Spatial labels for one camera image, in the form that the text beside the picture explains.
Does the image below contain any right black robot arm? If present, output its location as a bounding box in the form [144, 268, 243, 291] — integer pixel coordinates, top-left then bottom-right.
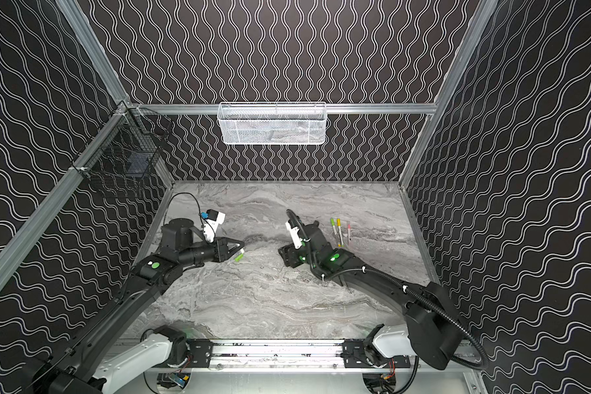
[278, 220, 463, 370]

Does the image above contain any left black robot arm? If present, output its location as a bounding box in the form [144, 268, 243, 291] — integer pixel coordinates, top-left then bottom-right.
[21, 218, 245, 393]

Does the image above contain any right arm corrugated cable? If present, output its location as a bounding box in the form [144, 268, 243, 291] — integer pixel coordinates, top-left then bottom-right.
[285, 208, 491, 370]

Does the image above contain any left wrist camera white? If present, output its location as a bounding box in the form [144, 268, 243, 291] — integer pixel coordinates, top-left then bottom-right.
[200, 209, 226, 243]

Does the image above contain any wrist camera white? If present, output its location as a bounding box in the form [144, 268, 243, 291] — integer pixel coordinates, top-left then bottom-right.
[200, 209, 226, 243]
[285, 221, 303, 250]

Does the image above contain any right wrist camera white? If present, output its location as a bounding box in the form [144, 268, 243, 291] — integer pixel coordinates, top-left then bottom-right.
[285, 221, 303, 250]

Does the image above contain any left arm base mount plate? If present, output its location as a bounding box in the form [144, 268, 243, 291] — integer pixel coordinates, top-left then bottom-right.
[149, 338, 213, 369]

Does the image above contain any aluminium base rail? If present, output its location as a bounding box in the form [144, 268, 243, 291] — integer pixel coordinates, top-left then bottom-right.
[78, 338, 479, 373]

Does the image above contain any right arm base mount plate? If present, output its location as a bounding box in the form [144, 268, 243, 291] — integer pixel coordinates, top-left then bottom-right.
[339, 339, 411, 369]

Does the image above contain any black wire wall basket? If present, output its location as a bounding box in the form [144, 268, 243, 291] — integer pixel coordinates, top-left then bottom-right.
[76, 102, 173, 201]

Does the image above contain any white mesh wall basket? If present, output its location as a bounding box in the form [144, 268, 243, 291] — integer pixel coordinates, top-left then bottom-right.
[217, 102, 328, 145]

